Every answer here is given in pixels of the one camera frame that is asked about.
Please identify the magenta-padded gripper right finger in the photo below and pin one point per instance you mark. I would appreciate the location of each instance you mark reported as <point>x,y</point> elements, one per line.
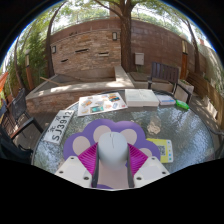
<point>151,170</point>

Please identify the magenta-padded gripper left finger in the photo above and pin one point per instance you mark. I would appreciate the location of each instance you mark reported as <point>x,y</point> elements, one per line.
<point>75,171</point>

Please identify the white computer mouse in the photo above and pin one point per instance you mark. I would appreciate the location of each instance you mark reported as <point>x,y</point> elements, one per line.
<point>112,150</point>

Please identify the purple paw-shaped mouse pad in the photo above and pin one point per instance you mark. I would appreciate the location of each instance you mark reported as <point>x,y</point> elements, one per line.
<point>78,133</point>

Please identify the yellow card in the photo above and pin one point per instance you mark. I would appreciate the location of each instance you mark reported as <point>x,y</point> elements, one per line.
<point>165,150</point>

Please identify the white license plate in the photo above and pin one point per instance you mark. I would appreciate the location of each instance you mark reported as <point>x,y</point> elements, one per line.
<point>59,126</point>

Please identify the printed sticker sheet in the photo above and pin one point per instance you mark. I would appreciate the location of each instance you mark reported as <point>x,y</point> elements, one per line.
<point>100,104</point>

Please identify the stack of books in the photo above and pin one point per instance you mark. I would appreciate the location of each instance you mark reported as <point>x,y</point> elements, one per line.
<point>166,100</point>

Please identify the green packet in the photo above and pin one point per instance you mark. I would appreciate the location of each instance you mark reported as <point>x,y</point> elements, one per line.
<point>182,104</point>

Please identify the black mesh chair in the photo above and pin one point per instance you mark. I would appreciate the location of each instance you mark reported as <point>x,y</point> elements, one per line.
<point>18,106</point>

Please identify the wooden slat fence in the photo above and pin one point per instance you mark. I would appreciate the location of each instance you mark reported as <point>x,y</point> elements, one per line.
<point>208,96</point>

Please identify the wooden stick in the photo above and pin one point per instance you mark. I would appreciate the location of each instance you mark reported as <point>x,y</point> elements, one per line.
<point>50,81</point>

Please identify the dark slatted metal chair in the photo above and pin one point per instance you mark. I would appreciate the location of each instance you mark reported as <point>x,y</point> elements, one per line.
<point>165,73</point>

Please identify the grey electrical box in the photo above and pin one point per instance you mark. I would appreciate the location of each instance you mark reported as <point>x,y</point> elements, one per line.
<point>139,58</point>

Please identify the slim curved tree trunk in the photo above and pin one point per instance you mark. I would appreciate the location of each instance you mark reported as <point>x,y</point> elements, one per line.
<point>50,50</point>

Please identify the thick tree trunk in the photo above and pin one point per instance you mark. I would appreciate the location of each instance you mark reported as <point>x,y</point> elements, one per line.
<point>125,40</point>

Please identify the wooden lamp post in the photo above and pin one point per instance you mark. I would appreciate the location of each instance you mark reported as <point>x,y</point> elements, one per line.
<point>29,73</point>
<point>184,61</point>

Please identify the black wall lamp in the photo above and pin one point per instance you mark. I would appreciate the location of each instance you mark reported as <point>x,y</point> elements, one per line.
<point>53,49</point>
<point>115,36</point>

